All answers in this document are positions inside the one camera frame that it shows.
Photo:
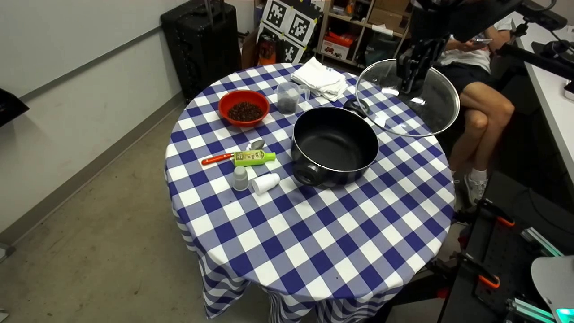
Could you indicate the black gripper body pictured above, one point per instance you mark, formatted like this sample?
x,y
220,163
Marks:
x,y
423,55

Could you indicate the round glass lid black knob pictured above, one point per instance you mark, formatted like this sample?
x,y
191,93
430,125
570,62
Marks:
x,y
441,102

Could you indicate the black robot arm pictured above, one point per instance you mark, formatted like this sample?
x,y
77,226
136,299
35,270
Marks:
x,y
468,17

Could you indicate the black cooking pot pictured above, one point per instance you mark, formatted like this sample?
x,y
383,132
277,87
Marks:
x,y
335,147

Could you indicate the clear drinking glass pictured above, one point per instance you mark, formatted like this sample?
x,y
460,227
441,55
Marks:
x,y
288,100

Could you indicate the seated person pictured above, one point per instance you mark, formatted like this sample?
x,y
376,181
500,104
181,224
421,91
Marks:
x,y
487,111

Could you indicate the wooden storage shelf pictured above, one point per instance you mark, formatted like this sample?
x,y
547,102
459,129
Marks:
x,y
360,19

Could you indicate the orange box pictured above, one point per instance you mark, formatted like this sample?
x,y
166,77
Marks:
x,y
340,48

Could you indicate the white folded towel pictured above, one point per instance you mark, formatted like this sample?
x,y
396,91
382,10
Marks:
x,y
319,77

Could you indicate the dark grey sneaker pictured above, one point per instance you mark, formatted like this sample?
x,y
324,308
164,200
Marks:
x,y
475,191

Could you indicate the black white marker board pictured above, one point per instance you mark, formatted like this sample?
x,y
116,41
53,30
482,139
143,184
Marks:
x,y
290,25

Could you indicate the white desk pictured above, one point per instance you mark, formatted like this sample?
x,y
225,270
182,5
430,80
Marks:
x,y
557,109

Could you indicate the orange black clamp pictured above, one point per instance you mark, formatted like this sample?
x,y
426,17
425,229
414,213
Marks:
x,y
496,215
482,272

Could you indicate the dark brown beans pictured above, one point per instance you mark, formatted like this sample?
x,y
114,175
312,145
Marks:
x,y
245,112

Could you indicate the red bowl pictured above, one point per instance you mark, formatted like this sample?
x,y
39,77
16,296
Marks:
x,y
231,100

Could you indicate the blue white checkered tablecloth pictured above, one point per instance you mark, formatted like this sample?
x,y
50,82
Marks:
x,y
312,240

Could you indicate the grey shaker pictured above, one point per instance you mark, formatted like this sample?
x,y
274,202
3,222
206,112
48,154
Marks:
x,y
240,181

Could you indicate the black hard case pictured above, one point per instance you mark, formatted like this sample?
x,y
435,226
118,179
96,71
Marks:
x,y
200,48

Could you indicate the grey round plate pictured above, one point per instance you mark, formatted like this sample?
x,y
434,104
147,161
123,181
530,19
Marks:
x,y
557,281

